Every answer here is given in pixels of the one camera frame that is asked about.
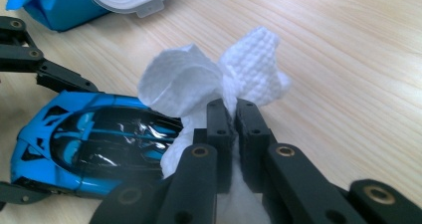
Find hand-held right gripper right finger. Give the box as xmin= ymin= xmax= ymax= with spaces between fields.
xmin=234 ymin=98 xmax=279 ymax=193

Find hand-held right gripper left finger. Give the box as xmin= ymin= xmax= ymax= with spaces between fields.
xmin=193 ymin=98 xmax=239 ymax=195

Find blue toy car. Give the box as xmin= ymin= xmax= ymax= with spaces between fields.
xmin=9 ymin=90 xmax=184 ymax=198

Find blue wet wipes pack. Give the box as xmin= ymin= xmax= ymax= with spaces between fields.
xmin=0 ymin=0 xmax=178 ymax=33

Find white wet wipe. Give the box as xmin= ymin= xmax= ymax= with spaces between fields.
xmin=137 ymin=26 xmax=293 ymax=224

